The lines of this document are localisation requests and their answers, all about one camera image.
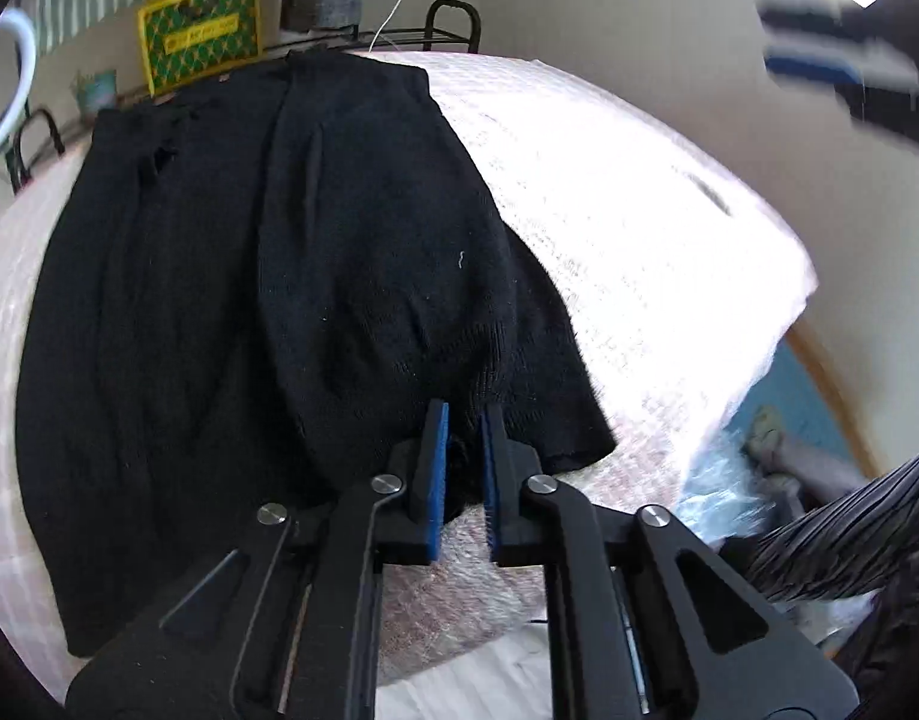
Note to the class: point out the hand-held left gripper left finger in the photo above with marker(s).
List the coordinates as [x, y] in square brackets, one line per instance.
[435, 465]

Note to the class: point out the person's black pleated pants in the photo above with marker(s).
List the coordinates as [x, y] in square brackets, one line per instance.
[864, 517]

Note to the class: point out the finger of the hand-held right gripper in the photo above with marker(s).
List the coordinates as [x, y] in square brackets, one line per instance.
[827, 69]
[804, 15]

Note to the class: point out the black metal clothes rack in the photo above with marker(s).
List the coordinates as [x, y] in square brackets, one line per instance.
[450, 4]

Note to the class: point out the plaid covered table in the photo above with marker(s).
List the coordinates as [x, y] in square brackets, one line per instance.
[617, 240]

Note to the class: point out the blue floor mat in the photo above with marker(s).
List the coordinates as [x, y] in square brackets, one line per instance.
[804, 397]

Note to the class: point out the yellow green box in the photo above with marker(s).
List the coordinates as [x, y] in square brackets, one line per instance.
[201, 30]

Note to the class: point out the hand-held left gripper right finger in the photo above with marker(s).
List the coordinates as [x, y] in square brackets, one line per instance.
[489, 465]

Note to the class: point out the white sheet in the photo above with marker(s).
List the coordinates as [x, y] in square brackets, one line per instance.
[489, 675]

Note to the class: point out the person's foot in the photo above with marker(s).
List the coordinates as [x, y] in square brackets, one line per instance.
[789, 457]

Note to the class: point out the clear plastic bag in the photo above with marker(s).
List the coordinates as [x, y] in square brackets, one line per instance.
[718, 495]

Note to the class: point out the black sweater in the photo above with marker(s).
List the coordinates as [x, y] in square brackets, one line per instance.
[279, 277]

